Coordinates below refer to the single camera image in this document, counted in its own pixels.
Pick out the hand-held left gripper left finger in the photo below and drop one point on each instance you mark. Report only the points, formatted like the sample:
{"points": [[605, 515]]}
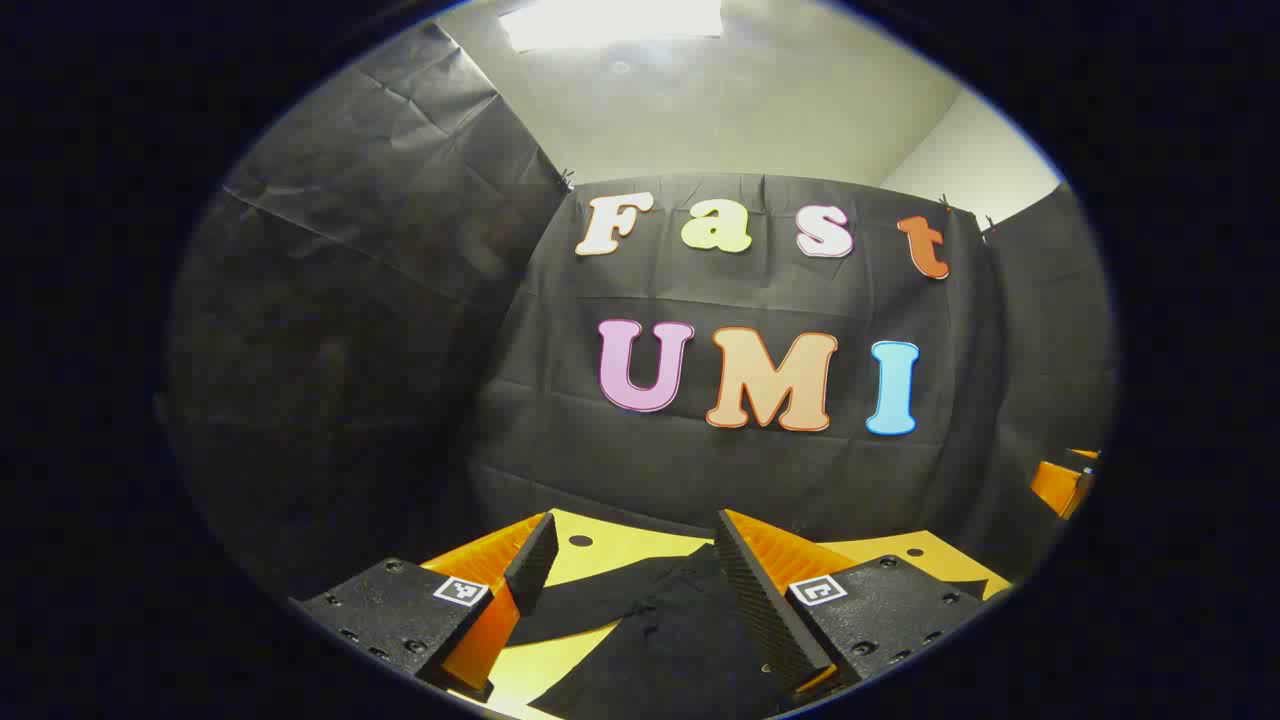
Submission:
{"points": [[530, 565]]}

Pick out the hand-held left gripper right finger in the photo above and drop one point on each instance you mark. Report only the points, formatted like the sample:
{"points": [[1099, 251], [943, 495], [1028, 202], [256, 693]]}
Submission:
{"points": [[760, 600]]}

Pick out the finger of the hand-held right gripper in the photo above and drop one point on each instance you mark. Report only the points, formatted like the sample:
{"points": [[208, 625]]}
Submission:
{"points": [[1055, 485]]}

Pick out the black buttoned jacket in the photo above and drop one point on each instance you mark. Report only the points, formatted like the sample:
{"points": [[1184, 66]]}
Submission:
{"points": [[660, 640]]}

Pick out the ceiling light panel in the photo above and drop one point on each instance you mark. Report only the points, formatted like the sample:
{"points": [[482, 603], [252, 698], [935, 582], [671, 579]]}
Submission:
{"points": [[610, 22]]}

